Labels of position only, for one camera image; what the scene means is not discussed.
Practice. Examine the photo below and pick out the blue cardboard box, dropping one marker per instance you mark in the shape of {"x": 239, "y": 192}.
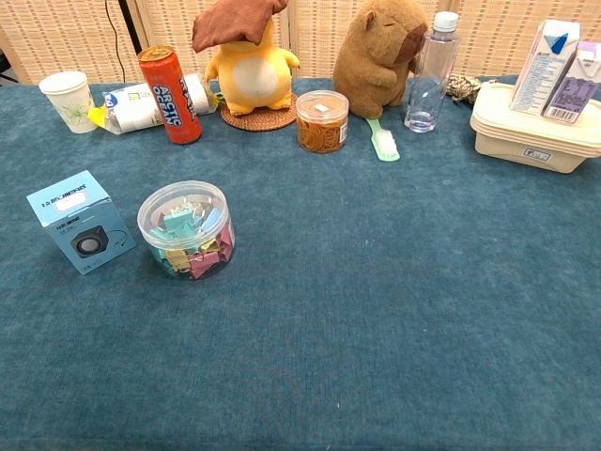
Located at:
{"x": 80, "y": 221}

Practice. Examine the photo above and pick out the cream lunch box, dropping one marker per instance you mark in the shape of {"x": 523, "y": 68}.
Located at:
{"x": 521, "y": 136}

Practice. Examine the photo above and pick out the teal tablecloth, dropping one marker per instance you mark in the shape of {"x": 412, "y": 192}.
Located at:
{"x": 352, "y": 291}

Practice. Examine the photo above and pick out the clear jar of rubber bands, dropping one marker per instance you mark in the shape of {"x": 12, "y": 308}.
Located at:
{"x": 322, "y": 127}

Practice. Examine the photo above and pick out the round woven coaster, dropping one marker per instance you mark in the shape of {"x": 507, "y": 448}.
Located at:
{"x": 263, "y": 122}

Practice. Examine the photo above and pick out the clear jar of binder clips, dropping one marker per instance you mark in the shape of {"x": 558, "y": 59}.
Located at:
{"x": 188, "y": 235}

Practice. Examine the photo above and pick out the green toothbrush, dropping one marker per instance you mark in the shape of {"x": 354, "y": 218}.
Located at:
{"x": 386, "y": 143}

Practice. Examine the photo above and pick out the yellow duck plush toy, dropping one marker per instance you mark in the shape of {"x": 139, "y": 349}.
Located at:
{"x": 256, "y": 75}

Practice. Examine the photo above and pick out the brown capybara plush toy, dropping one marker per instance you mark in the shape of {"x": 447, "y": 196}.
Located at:
{"x": 375, "y": 61}

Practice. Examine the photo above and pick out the orange Arctic Ocean can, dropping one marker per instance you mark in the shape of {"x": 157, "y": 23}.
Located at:
{"x": 171, "y": 98}

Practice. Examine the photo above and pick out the clear plastic bottle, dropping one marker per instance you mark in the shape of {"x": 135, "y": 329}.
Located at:
{"x": 431, "y": 80}

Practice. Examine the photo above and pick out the white plastic snack bag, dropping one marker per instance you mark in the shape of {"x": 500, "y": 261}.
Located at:
{"x": 134, "y": 108}

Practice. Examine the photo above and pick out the brown cloth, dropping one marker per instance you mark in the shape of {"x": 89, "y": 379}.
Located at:
{"x": 230, "y": 23}

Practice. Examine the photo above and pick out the black tripod pole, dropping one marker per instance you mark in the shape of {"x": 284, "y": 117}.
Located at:
{"x": 130, "y": 26}

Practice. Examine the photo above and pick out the white paper cup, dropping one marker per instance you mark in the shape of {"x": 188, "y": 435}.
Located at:
{"x": 66, "y": 101}

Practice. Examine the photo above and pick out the white and blue milk carton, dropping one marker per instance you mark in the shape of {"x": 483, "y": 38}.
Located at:
{"x": 540, "y": 70}

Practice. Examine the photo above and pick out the purple milk carton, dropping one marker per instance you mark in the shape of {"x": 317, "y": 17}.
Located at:
{"x": 575, "y": 87}

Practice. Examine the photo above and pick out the woven folding screen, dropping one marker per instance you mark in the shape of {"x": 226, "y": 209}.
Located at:
{"x": 56, "y": 33}

